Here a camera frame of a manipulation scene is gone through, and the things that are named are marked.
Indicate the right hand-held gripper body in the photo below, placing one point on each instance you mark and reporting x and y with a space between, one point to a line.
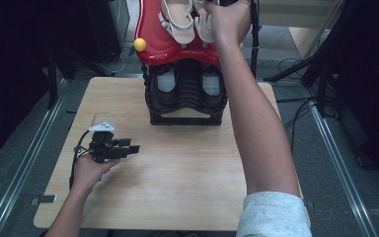
230 2

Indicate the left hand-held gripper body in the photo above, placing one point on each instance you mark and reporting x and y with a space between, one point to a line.
102 148

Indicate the white rhinestone slingback heel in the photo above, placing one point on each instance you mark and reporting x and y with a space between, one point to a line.
205 28
179 23

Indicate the black leather lace-up shoe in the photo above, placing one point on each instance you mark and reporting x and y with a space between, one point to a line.
166 82
211 84

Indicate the red and black shoe rack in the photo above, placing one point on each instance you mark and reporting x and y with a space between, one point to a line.
164 49

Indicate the person's left hand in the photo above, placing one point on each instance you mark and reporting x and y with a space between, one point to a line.
89 174

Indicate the black metal stand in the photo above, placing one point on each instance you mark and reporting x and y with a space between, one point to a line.
52 92

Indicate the black tripod stand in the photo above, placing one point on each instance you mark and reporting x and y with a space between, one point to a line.
323 95

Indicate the grey sleeve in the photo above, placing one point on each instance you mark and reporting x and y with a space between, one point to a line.
273 214

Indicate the grey table bracket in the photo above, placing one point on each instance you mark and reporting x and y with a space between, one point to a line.
44 199
310 204

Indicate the metal floor rail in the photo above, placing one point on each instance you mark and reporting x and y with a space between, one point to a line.
24 164
340 164

